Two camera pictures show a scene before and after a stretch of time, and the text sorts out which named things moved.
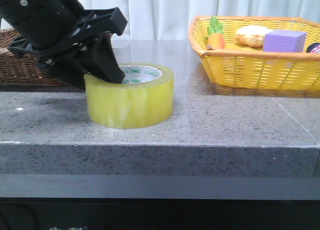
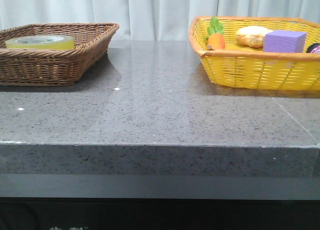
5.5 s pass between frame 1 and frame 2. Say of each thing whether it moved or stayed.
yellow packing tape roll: moved
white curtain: stayed
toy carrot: stayed
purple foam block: stayed
